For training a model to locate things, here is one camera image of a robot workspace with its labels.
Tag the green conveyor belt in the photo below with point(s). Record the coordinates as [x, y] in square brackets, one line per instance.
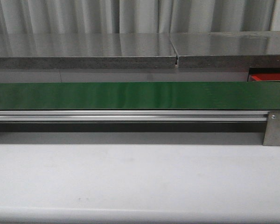
[141, 96]

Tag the left grey stone counter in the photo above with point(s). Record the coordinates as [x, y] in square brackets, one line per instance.
[86, 51]

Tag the grey stone counter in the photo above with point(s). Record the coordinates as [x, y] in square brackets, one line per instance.
[242, 50]
[86, 51]

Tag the right grey stone counter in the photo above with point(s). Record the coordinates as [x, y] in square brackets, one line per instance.
[242, 50]

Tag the red plastic bin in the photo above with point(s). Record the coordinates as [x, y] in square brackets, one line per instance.
[264, 77]

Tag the grey pleated curtain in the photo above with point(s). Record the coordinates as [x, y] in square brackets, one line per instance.
[134, 16]

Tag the steel conveyor support bracket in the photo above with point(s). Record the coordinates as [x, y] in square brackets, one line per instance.
[272, 133]

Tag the aluminium conveyor side rail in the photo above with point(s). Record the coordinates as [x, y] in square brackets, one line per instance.
[132, 115]

